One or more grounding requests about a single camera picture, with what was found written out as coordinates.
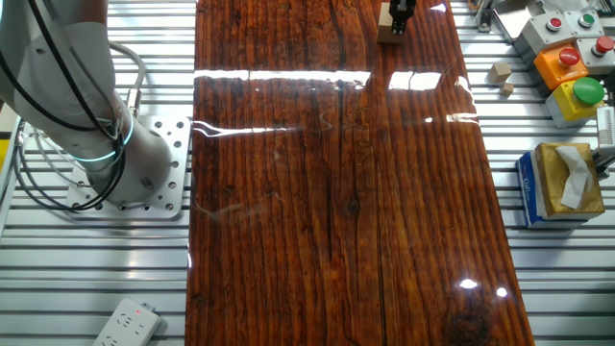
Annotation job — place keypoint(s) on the white power strip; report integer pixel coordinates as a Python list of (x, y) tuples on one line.
[(127, 324)]

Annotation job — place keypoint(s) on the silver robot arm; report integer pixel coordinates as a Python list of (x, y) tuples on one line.
[(72, 86)]

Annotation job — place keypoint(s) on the orange box with red button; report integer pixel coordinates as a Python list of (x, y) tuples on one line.
[(567, 67)]

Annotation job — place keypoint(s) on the silver camera with ribbed housing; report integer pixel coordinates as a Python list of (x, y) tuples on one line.
[(606, 127)]

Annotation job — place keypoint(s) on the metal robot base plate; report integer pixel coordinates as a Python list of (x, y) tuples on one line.
[(173, 144)]

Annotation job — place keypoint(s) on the small wooden block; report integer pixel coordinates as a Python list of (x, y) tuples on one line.
[(384, 31)]

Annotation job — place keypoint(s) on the blue and white tissue pack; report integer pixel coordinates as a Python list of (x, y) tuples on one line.
[(528, 197)]

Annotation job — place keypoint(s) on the grey box with red button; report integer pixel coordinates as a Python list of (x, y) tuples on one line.
[(603, 45), (552, 24)]

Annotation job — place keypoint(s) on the yellow box with green button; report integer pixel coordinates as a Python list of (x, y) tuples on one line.
[(572, 108)]

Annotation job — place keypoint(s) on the grey box with green button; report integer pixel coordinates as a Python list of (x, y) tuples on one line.
[(586, 20)]

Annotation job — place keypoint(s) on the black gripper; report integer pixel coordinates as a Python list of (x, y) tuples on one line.
[(402, 7)]

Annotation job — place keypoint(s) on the gold tissue box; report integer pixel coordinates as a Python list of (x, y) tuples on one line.
[(552, 192)]

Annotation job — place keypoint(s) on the tiny wooden cube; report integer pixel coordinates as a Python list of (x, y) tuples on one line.
[(507, 89)]

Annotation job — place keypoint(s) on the glossy brown wooden board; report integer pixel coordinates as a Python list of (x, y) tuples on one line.
[(288, 216)]

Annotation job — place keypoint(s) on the metal bracket with bolts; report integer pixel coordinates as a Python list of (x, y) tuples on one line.
[(483, 21)]

